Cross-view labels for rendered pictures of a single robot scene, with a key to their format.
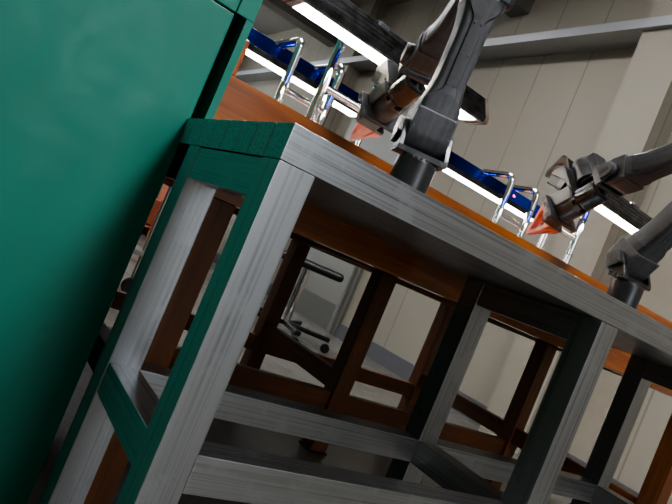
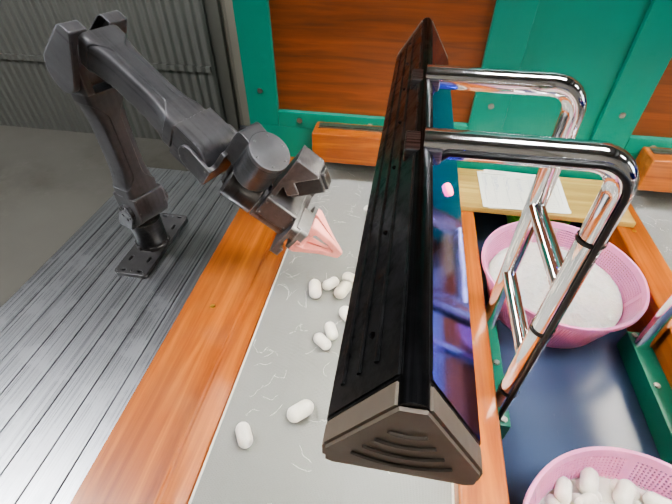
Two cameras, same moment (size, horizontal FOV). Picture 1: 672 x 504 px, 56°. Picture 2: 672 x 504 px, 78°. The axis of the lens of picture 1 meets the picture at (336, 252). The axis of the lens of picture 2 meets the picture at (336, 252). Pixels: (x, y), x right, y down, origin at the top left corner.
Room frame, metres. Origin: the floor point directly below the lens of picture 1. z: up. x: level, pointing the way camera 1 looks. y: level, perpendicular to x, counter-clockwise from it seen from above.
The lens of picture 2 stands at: (1.71, -0.29, 1.27)
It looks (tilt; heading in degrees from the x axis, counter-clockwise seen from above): 43 degrees down; 132
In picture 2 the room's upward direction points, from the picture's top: straight up
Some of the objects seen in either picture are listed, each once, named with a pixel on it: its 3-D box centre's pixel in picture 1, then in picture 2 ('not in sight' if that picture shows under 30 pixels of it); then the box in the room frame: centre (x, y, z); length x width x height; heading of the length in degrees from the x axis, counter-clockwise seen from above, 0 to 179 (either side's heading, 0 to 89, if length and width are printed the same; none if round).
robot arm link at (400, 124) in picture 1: (421, 144); (143, 207); (0.97, -0.06, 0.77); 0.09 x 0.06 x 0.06; 99
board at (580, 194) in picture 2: not in sight; (538, 195); (1.54, 0.53, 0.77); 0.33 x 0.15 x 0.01; 32
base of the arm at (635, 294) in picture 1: (621, 301); not in sight; (1.28, -0.57, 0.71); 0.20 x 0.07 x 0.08; 122
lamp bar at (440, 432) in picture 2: (397, 53); (419, 135); (1.51, 0.05, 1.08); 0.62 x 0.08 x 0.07; 122
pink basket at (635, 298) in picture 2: not in sight; (551, 286); (1.65, 0.34, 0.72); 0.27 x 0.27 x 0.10
